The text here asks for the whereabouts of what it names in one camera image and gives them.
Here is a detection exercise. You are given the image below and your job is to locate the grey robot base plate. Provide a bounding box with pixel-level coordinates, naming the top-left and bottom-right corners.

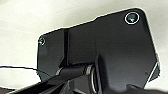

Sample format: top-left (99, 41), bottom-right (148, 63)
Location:
top-left (36, 7), bottom-right (161, 93)

